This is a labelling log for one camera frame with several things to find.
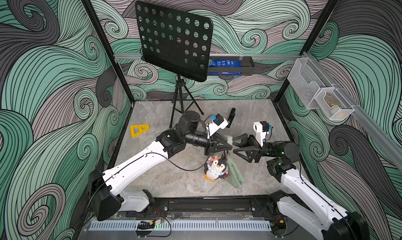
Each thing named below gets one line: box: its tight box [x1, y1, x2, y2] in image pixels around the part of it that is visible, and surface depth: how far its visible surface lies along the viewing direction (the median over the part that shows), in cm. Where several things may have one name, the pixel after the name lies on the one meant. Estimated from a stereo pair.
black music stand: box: [135, 1, 214, 127], surface depth 69 cm
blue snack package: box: [207, 58, 243, 68], surface depth 94 cm
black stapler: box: [226, 107, 237, 129], surface depth 109 cm
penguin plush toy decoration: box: [203, 150, 230, 182], surface depth 62 cm
